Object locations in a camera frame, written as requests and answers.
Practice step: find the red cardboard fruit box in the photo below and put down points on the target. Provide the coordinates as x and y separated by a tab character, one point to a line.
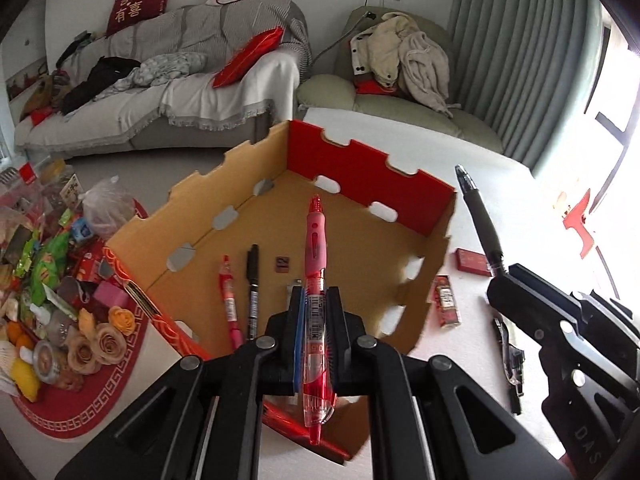
386	233

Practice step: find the clear plastic bag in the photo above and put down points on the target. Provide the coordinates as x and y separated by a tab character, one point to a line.
107	207

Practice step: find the black marker pen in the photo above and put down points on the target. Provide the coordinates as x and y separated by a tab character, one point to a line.
512	359
252	277

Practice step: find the dark red embroidered cushion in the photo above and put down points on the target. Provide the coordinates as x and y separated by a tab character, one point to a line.
126	13

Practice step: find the bright red cushion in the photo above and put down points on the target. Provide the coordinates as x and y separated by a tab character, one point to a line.
247	57

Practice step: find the artificial peach roses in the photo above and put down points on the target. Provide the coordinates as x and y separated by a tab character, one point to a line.
91	344

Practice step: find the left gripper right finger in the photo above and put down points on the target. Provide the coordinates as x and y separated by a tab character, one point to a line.
344	328

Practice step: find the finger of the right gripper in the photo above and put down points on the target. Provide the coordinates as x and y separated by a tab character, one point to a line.
533	304
582	354

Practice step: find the green curtain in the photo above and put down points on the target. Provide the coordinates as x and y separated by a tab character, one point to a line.
525	68

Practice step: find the red lighter gold characters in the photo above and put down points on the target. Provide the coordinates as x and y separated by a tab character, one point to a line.
472	262

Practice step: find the snack packets pile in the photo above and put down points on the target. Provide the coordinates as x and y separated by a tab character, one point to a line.
46	329

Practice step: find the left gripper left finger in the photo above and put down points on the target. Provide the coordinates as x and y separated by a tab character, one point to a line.
285	363

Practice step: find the mahjong pattern lighter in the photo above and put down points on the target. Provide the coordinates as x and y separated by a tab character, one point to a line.
446	306

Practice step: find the red plastic chair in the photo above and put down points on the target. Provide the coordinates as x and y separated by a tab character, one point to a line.
575	219

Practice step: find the green armchair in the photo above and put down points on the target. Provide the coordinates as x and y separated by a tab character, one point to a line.
343	90

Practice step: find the red round rug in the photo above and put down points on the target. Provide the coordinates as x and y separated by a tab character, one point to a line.
66	414

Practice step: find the pink red gel pen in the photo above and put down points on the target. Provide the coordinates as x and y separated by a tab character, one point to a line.
225	282

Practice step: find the dark grey gel pen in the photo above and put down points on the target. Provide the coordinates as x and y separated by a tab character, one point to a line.
484	227

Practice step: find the beige clothes pile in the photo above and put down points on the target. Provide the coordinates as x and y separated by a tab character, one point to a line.
398	55

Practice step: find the grey covered sofa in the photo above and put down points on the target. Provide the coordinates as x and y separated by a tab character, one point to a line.
167	100

